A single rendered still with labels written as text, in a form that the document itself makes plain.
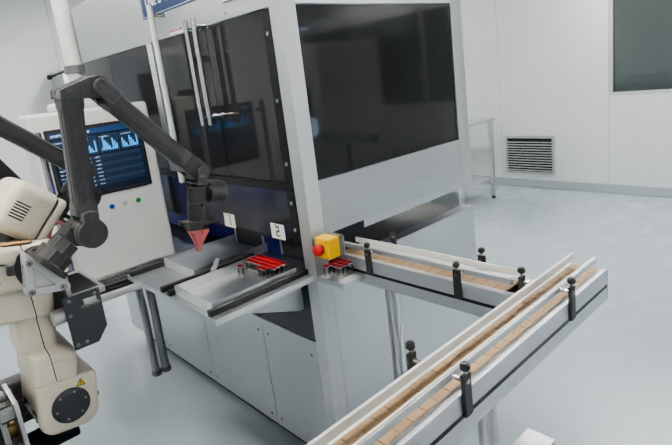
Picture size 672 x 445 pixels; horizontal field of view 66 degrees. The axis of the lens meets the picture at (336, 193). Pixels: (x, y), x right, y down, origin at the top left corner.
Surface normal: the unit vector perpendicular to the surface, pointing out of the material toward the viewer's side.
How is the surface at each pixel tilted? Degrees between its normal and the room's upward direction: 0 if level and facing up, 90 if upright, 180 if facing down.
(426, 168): 90
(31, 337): 90
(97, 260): 90
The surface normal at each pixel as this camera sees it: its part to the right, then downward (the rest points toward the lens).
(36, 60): 0.68, 0.08
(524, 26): -0.72, 0.24
